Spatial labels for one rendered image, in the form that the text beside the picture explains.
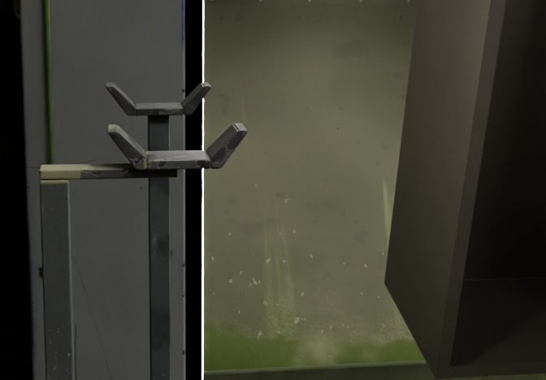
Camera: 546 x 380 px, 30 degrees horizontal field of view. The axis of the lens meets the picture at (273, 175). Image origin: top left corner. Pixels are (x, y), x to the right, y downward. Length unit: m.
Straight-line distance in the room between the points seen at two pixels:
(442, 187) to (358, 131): 1.12
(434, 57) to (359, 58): 1.17
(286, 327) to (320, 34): 0.89
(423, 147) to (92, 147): 0.90
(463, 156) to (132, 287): 0.73
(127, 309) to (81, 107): 0.24
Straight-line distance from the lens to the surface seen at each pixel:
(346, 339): 2.73
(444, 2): 1.83
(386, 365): 2.74
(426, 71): 1.91
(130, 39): 1.15
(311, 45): 3.02
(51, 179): 0.59
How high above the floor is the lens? 1.21
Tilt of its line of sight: 12 degrees down
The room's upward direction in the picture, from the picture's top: 1 degrees clockwise
